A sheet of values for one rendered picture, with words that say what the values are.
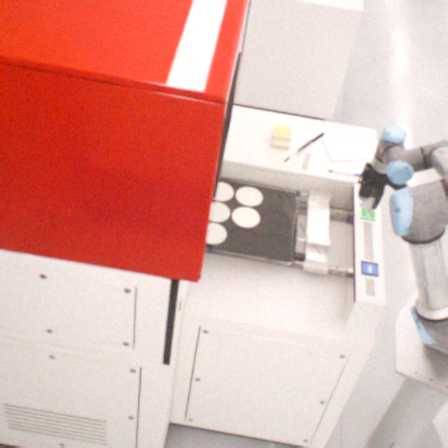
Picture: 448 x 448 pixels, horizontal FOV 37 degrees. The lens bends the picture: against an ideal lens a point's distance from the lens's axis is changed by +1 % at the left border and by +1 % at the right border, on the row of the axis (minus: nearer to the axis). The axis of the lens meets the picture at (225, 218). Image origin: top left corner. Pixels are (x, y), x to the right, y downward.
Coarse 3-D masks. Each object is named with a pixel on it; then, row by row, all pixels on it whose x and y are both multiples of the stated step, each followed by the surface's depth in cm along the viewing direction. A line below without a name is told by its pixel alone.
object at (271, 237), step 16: (272, 192) 249; (288, 192) 250; (256, 208) 242; (272, 208) 243; (288, 208) 244; (224, 224) 234; (256, 224) 236; (272, 224) 237; (288, 224) 238; (224, 240) 229; (240, 240) 230; (256, 240) 231; (272, 240) 232; (288, 240) 233; (272, 256) 226; (288, 256) 227
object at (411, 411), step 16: (416, 384) 236; (400, 400) 248; (416, 400) 239; (432, 400) 235; (384, 416) 264; (400, 416) 250; (416, 416) 245; (432, 416) 244; (384, 432) 263; (400, 432) 255; (416, 432) 252; (432, 432) 258
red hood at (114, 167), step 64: (0, 0) 145; (64, 0) 148; (128, 0) 152; (192, 0) 155; (0, 64) 133; (64, 64) 132; (128, 64) 135; (192, 64) 137; (0, 128) 144; (64, 128) 142; (128, 128) 140; (192, 128) 138; (0, 192) 158; (64, 192) 156; (128, 192) 153; (192, 192) 150; (64, 256) 172; (128, 256) 169; (192, 256) 166
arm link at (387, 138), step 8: (384, 128) 212; (392, 128) 212; (400, 128) 212; (384, 136) 211; (392, 136) 209; (400, 136) 209; (384, 144) 212; (392, 144) 210; (400, 144) 210; (376, 152) 217
